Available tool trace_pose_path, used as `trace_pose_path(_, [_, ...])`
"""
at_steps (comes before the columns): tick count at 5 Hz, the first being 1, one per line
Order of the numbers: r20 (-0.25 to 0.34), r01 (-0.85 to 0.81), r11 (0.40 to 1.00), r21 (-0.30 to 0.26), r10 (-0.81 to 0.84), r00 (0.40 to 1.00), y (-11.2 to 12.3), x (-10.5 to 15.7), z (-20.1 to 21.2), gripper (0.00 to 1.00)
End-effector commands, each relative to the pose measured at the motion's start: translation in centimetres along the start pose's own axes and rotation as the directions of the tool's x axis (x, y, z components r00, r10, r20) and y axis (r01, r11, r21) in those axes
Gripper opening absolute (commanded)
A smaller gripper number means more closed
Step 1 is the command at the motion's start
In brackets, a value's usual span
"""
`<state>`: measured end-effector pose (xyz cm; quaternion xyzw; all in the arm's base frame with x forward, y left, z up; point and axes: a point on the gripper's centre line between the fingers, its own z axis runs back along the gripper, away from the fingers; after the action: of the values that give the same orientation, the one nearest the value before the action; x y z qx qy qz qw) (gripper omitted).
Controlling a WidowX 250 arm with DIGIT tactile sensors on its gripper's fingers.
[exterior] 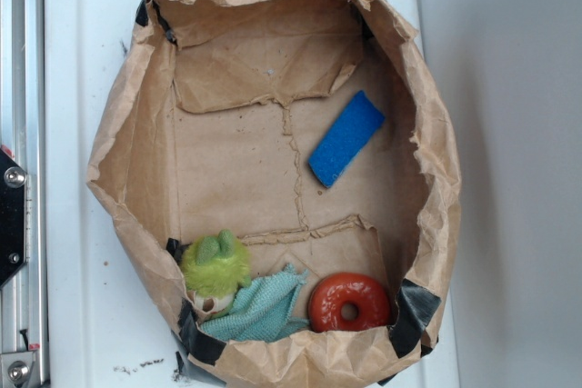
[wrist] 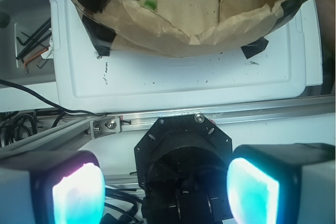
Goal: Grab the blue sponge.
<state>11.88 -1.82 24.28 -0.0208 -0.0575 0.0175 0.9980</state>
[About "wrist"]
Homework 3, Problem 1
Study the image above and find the metal corner bracket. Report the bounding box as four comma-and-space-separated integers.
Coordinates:
90, 116, 121, 140

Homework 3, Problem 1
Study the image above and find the black tape piece upper right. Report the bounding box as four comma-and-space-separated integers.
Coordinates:
271, 0, 308, 32

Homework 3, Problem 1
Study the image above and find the aluminium extrusion rail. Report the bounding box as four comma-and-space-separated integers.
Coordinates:
1, 95, 335, 157

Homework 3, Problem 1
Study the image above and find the black tape piece left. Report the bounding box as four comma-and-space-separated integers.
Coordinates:
81, 15, 117, 57

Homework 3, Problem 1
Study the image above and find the green small object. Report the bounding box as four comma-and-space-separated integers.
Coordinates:
143, 0, 157, 11

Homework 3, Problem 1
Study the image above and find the grey plastic tool tray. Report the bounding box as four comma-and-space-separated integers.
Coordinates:
1, 0, 55, 85

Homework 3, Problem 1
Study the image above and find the orange handled allen key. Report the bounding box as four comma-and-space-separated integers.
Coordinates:
23, 47, 49, 74

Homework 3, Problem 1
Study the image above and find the black tape piece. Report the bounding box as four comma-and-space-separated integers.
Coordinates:
241, 37, 269, 59
81, 15, 117, 57
271, 0, 308, 32

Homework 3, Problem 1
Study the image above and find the black allen key set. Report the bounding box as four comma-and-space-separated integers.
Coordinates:
16, 18, 51, 61

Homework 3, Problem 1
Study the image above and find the brown paper bag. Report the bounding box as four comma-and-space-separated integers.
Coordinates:
71, 0, 287, 58

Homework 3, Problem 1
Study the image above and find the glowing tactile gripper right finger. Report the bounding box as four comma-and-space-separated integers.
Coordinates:
227, 143, 335, 223

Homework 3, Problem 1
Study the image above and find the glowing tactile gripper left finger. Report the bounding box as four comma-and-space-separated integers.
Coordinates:
1, 151, 105, 223

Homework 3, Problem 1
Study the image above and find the white plastic tray lid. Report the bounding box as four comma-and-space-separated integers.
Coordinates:
50, 0, 322, 113

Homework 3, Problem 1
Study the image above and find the black cable bundle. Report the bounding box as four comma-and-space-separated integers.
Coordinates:
0, 111, 66, 148

